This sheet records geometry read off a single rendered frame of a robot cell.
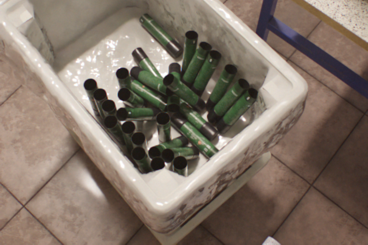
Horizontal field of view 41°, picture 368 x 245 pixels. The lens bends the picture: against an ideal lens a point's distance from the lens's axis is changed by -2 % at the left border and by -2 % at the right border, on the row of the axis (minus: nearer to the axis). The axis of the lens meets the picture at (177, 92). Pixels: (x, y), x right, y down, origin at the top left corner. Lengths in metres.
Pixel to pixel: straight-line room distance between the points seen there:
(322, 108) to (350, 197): 0.32
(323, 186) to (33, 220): 0.95
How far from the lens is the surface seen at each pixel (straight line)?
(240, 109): 1.16
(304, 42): 1.42
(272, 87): 1.06
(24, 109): 1.84
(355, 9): 1.11
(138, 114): 1.16
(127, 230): 1.65
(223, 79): 1.16
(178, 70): 1.27
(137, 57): 1.30
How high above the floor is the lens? 1.61
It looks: 65 degrees down
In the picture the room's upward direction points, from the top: 1 degrees counter-clockwise
